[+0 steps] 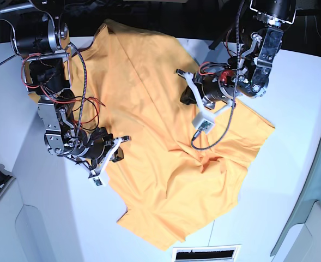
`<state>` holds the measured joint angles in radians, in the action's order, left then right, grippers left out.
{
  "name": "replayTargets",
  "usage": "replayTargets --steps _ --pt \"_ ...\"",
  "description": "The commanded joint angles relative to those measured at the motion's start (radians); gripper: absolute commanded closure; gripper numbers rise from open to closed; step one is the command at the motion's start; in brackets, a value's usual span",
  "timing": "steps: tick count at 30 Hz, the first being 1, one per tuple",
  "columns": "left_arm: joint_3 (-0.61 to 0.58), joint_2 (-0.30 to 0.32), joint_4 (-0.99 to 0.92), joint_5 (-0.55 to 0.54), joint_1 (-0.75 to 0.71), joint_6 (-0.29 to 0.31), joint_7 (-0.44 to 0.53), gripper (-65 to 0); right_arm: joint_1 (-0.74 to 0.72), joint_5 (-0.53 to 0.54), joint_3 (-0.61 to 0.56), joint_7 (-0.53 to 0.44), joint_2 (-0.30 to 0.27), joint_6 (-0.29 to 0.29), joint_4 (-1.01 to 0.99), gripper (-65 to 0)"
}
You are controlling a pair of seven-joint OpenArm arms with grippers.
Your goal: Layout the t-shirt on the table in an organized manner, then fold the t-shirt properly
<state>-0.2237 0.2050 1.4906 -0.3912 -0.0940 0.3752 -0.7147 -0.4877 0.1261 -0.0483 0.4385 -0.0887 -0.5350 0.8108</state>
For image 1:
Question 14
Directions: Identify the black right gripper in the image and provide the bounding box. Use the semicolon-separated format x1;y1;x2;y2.
72;127;124;169

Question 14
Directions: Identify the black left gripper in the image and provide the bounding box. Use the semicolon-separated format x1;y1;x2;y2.
180;73;234;109

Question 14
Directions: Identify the yellow t-shirt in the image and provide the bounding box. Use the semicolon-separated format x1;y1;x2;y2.
72;19;274;251

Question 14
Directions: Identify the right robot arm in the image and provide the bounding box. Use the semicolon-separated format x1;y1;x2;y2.
0;1;128;174

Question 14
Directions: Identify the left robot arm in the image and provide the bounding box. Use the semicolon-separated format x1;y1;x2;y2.
180;1;296;109

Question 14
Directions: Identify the white vent grille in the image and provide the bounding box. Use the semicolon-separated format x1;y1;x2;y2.
172;245;241;262

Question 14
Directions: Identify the braided cable left arm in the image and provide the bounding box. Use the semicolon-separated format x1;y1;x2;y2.
190;0;245;150

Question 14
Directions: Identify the braided cable arm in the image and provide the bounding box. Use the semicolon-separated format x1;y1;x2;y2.
190;0;245;150
0;42;89;142

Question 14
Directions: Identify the braided cable right arm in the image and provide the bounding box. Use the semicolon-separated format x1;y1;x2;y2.
0;42;89;142

